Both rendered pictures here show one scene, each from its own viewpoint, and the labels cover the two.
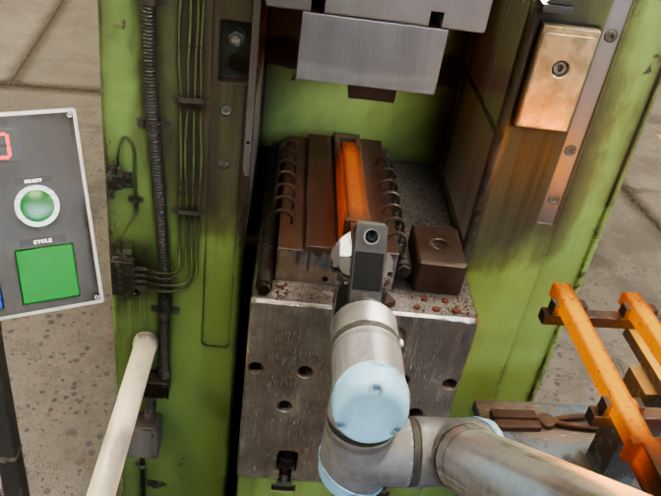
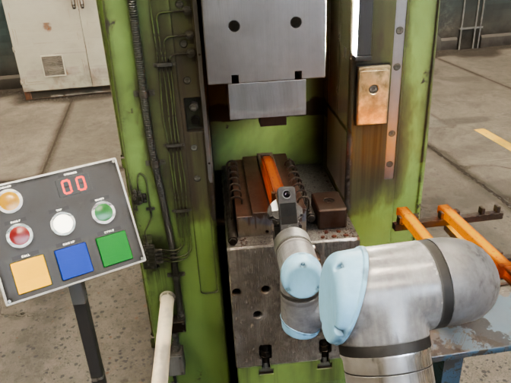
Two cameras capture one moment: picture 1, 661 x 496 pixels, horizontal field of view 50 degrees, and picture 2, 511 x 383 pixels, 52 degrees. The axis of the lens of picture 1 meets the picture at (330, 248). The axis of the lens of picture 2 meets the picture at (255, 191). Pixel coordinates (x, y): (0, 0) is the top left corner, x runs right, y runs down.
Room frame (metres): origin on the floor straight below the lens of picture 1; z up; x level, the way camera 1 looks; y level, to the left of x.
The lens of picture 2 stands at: (-0.35, -0.01, 1.71)
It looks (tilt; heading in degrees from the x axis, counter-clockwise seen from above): 26 degrees down; 2
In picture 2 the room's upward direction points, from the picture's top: 3 degrees counter-clockwise
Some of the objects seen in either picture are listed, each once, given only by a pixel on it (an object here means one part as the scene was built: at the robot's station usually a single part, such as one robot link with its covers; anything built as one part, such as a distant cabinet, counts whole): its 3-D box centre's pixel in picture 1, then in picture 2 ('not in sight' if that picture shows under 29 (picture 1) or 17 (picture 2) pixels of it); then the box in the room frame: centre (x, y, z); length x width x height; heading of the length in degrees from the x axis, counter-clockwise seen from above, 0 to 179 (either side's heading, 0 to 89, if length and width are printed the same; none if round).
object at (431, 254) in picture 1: (435, 259); (328, 210); (1.05, -0.19, 0.95); 0.12 x 0.08 x 0.06; 6
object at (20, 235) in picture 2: not in sight; (19, 235); (0.71, 0.58, 1.09); 0.05 x 0.03 x 0.04; 96
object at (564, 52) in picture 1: (555, 79); (372, 95); (1.13, -0.31, 1.27); 0.09 x 0.02 x 0.17; 96
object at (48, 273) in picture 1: (47, 273); (114, 248); (0.78, 0.39, 1.01); 0.07 x 0.05 x 0.07; 121
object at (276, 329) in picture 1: (343, 307); (282, 255); (1.20, -0.05, 0.69); 0.56 x 0.38 x 0.45; 6
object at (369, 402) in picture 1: (368, 382); (299, 267); (0.64, -0.07, 1.02); 0.12 x 0.09 x 0.10; 6
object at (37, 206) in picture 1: (36, 206); (103, 212); (0.81, 0.41, 1.09); 0.05 x 0.03 x 0.04; 96
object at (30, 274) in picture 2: not in sight; (30, 274); (0.67, 0.56, 1.01); 0.07 x 0.05 x 0.07; 121
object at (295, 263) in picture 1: (333, 200); (264, 189); (1.18, 0.01, 0.96); 0.42 x 0.20 x 0.09; 6
